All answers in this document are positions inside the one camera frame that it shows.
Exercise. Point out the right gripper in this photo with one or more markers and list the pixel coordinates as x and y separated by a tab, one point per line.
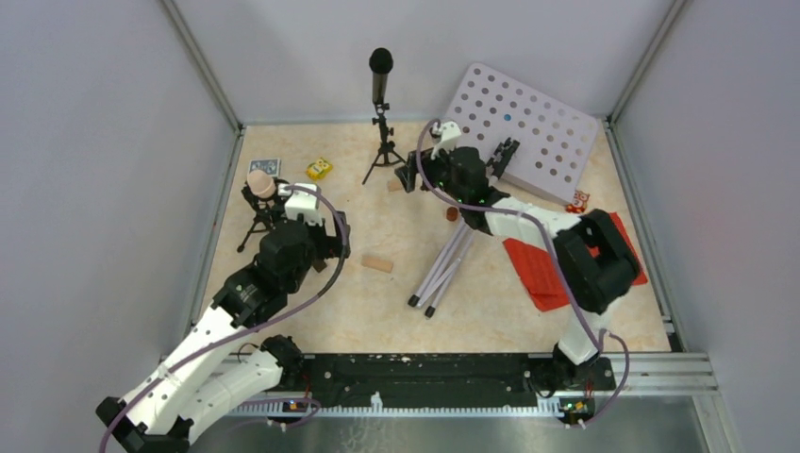
408	173

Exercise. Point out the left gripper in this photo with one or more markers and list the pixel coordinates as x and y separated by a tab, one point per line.
334	245

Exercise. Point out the small black tripod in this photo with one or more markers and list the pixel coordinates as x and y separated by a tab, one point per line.
386	155

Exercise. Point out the toy microphone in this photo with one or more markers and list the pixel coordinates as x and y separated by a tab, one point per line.
260	192

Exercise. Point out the silver music stand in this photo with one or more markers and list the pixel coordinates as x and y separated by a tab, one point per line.
529	139

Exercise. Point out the red sheet music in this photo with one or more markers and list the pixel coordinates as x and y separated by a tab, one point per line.
550	269

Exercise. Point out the black microphone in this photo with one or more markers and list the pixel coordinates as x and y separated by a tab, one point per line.
381	65

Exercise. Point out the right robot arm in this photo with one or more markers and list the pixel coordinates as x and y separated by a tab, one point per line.
462	179

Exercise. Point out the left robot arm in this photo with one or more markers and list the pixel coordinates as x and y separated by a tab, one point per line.
171	409

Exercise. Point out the upright wooden block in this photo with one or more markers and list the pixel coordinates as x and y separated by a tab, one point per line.
395	185

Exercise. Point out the lying wooden block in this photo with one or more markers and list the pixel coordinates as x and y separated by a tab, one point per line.
377	263

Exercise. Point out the yellow toy block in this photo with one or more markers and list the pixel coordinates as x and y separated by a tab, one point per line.
319	169

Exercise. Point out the blue playing card box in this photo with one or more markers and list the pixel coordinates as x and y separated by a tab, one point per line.
271	167

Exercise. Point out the red owl toy block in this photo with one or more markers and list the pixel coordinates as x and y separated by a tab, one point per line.
579	203

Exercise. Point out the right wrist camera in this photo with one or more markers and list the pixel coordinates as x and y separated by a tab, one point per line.
445	137

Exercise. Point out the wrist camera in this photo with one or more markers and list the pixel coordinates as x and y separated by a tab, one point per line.
301	204
445	137

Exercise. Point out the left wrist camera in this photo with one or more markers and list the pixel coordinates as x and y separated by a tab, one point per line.
301	204

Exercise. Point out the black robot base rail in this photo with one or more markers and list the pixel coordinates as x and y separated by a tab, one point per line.
442	381

